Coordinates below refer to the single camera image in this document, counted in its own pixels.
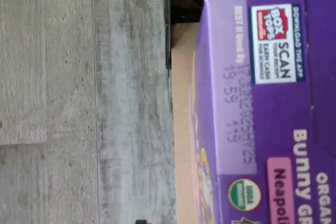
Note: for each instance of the black camera mount tip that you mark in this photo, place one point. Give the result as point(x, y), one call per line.
point(141, 222)

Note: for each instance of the purple box with pink patch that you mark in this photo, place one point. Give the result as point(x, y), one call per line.
point(262, 119)

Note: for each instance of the wooden shelf board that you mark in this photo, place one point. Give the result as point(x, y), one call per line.
point(183, 103)

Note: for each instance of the black metal shelf frame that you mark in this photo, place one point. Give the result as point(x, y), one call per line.
point(167, 24)

